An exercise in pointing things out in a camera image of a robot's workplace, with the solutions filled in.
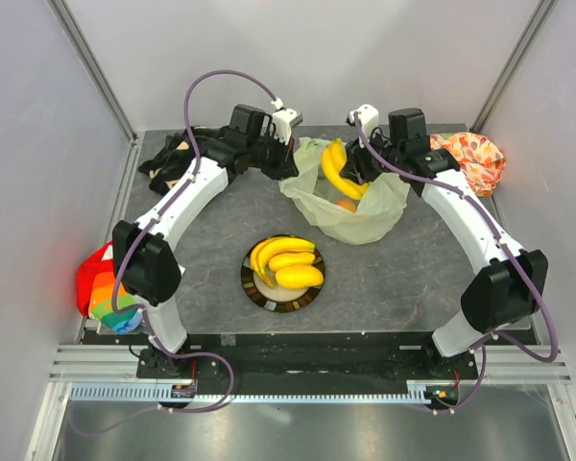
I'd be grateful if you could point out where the rainbow striped cloth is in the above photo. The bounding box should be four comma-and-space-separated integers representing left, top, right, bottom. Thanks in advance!
74, 242, 187, 336

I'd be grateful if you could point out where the grey slotted cable duct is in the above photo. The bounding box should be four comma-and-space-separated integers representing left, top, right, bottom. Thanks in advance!
69, 381, 444, 404

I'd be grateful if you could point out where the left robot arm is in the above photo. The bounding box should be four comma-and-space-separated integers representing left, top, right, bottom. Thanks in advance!
112, 105, 302, 377

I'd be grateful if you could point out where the orange floral cloth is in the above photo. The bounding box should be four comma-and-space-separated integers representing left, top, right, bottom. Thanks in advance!
430, 132, 506, 197

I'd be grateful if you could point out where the orange fake fruit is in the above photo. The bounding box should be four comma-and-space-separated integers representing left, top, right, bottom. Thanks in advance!
336, 199, 357, 213

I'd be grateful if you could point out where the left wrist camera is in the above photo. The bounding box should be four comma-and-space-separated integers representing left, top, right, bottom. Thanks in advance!
271, 98, 303, 145

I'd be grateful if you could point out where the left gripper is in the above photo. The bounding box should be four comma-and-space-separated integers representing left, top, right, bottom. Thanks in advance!
248, 131, 300, 182

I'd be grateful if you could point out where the wrinkled yellow fake fruit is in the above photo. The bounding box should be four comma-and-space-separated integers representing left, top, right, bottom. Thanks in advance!
268, 252, 316, 272

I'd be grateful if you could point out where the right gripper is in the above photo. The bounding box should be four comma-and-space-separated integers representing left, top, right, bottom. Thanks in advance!
340, 127, 403, 186

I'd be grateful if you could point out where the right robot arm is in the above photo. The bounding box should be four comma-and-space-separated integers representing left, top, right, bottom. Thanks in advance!
340, 105, 552, 378

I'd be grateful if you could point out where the pale green plastic bag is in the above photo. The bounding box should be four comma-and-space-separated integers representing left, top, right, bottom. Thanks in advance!
279, 137, 409, 245

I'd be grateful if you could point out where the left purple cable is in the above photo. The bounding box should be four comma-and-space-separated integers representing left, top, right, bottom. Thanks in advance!
69, 70, 282, 436

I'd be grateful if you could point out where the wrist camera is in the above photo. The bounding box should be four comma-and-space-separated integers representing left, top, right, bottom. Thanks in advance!
271, 98, 303, 145
347, 104, 379, 141

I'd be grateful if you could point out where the black floral patterned cloth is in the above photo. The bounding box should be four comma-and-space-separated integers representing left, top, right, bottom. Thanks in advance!
138, 130, 195, 195

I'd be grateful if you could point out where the yellow fake banana bunch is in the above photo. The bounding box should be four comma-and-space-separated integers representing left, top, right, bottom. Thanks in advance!
250, 236, 316, 288
321, 139, 369, 201

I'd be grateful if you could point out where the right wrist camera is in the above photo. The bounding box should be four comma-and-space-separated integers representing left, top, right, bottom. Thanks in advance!
347, 104, 379, 141

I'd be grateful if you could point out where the black rimmed ceramic plate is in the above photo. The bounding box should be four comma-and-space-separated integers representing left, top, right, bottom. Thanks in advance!
240, 235, 325, 313

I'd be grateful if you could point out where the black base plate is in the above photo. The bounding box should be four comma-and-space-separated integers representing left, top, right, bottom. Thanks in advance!
136, 330, 480, 383

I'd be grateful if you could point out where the smooth yellow fake mango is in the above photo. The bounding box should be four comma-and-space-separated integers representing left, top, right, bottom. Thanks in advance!
275, 265, 324, 290

